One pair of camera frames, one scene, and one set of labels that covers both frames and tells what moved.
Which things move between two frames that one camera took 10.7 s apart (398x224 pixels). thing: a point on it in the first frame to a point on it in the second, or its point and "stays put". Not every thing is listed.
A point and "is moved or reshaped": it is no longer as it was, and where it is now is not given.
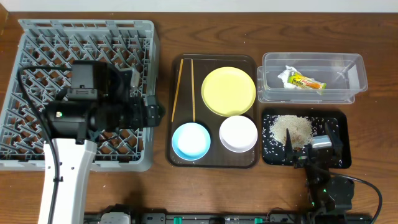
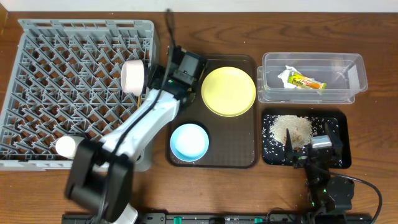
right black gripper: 311,155 stays put
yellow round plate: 228,91 stays put
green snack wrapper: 303,81 stays put
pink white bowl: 238,134 is moved or reshaped
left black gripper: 153,111 to 152,79
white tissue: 284,77 stays put
